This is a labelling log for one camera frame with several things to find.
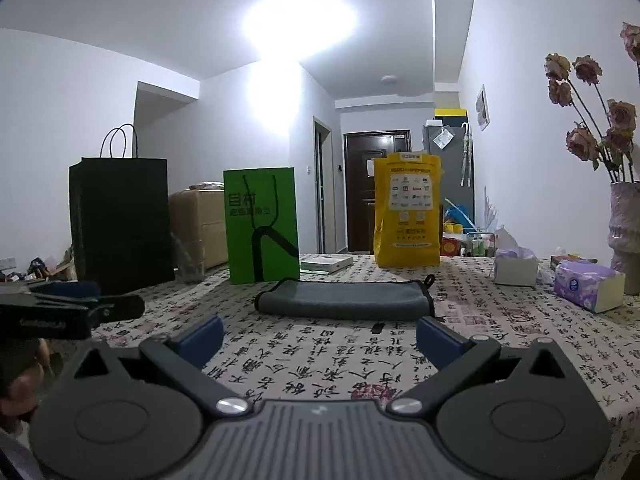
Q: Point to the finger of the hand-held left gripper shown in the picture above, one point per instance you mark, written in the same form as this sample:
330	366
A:
117	306
65	290

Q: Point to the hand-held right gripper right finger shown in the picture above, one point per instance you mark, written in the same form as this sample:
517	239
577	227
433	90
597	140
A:
439	342

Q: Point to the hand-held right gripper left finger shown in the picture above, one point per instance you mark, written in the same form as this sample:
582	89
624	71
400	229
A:
202	342

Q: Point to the grey towel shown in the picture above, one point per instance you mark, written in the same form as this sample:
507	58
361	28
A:
345	300

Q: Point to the person's left hand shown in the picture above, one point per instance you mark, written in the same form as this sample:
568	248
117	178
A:
22	392

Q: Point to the black paper bag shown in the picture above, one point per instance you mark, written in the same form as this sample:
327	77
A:
120	225

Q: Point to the red box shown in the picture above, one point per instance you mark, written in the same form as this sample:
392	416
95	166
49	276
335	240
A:
452	247

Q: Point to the white tissue box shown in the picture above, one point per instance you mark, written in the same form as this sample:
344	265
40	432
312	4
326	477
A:
515	267

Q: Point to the cardboard box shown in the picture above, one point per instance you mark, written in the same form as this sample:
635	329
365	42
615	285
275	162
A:
200	225

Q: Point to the calligraphy printed tablecloth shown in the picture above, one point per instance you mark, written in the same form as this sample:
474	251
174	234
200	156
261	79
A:
320	365

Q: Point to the green paper bag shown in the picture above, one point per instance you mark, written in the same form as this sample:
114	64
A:
262	225

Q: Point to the yellow shopping bag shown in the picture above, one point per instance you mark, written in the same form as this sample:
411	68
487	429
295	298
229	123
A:
407	210

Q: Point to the flat white box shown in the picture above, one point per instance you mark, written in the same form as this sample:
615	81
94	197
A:
325	262

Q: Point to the purple tissue pack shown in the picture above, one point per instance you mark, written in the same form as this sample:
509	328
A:
587	282

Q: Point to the dark brown door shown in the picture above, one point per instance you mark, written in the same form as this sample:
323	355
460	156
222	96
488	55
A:
362	190

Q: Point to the grey refrigerator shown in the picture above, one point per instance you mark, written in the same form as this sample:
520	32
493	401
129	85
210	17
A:
450	160

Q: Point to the white folded umbrella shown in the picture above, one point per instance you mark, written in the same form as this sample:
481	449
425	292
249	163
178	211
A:
468	155

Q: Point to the textured white vase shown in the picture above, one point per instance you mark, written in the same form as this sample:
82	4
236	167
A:
625	235

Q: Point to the yellow box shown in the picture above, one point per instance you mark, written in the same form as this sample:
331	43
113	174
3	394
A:
450	113

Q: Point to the dried roses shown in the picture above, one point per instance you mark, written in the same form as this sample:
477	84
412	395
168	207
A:
597	125

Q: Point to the wall picture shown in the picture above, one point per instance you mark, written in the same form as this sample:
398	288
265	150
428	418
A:
482	107

